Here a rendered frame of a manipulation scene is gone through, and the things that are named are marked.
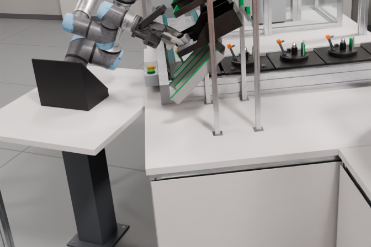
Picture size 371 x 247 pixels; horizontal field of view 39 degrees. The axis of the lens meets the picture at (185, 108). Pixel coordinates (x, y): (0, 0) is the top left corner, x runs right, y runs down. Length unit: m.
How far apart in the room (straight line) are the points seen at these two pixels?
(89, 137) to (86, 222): 0.82
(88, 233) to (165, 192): 1.08
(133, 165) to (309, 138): 1.87
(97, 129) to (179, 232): 0.58
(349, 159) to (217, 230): 0.59
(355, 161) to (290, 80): 0.70
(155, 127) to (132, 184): 1.30
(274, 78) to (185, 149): 0.67
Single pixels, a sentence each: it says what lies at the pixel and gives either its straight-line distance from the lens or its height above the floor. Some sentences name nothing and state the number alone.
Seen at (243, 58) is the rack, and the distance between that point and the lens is 2.42.
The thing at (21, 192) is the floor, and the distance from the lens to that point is 3.72.
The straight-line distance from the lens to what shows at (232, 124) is 2.26.
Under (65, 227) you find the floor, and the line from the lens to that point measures 3.27.
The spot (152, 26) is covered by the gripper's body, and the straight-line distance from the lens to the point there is 2.10.
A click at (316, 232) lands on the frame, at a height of 0.48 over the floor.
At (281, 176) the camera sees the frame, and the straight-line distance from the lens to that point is 2.08.
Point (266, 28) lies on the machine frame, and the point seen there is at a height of 0.91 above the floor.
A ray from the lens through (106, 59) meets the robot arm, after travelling 2.67.
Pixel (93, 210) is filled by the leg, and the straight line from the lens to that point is 2.92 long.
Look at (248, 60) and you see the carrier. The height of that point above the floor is 0.99.
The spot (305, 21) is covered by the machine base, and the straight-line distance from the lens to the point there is 3.77.
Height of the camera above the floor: 1.85
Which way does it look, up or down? 24 degrees down
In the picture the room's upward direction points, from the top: 5 degrees counter-clockwise
